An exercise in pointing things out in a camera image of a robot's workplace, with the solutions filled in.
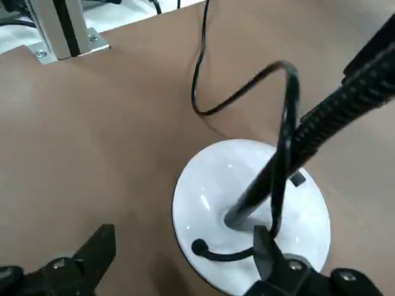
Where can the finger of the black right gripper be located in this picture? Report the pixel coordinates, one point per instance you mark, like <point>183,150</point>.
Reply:
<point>370,43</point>

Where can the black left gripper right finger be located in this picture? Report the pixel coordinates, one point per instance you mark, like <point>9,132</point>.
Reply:
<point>296,277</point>

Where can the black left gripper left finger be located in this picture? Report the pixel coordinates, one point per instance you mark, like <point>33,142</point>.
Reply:
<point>61,274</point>

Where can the white desk lamp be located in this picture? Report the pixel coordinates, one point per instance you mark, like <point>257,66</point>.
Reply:
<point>216,191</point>

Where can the aluminium post with bracket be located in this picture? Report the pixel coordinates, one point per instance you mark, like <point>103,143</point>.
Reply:
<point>64,34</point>

